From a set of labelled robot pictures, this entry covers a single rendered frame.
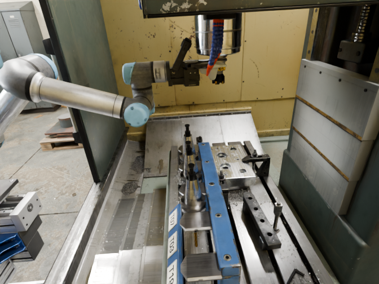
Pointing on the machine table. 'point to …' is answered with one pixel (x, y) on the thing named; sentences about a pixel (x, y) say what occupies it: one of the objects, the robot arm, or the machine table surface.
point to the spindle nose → (234, 47)
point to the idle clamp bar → (260, 223)
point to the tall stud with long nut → (277, 214)
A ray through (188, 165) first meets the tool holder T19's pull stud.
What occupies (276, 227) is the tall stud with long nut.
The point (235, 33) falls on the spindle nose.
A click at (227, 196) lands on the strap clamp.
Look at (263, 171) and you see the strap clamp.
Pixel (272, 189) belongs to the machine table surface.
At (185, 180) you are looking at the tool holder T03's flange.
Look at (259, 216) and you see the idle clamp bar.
